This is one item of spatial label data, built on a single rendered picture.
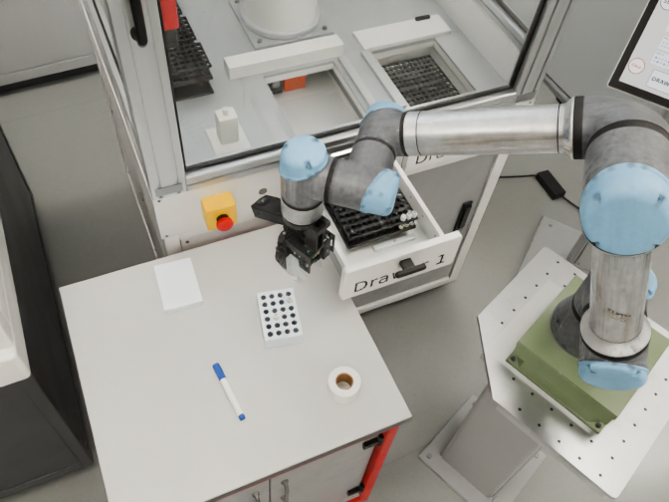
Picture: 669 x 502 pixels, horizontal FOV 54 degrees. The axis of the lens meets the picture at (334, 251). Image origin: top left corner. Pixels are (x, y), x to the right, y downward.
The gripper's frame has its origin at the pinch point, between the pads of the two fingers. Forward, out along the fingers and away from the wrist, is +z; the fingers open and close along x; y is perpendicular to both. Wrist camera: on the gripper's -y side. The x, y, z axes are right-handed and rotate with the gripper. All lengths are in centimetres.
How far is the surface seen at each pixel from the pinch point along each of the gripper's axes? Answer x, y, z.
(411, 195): 39.3, 2.0, 10.4
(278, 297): 0.0, -5.0, 17.8
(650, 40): 112, 22, -6
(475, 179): 76, 2, 35
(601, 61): 207, -8, 72
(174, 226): -4.3, -34.2, 13.5
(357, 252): 20.1, 1.6, 14.6
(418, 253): 24.6, 14.5, 7.1
